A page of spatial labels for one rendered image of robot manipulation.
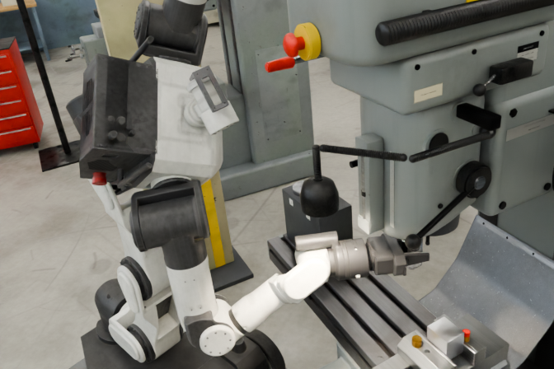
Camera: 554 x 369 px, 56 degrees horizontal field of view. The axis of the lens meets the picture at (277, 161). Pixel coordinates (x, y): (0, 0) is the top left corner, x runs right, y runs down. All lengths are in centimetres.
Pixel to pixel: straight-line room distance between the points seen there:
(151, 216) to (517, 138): 73
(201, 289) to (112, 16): 165
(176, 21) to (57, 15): 870
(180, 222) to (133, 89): 29
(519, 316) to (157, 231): 95
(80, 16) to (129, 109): 884
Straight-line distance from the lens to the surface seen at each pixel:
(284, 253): 172
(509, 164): 113
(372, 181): 104
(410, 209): 105
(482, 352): 130
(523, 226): 152
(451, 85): 94
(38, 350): 314
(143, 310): 164
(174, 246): 108
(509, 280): 155
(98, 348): 213
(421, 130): 97
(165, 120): 110
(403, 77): 87
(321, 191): 93
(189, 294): 114
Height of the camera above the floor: 198
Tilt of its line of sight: 27 degrees down
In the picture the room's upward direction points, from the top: 6 degrees counter-clockwise
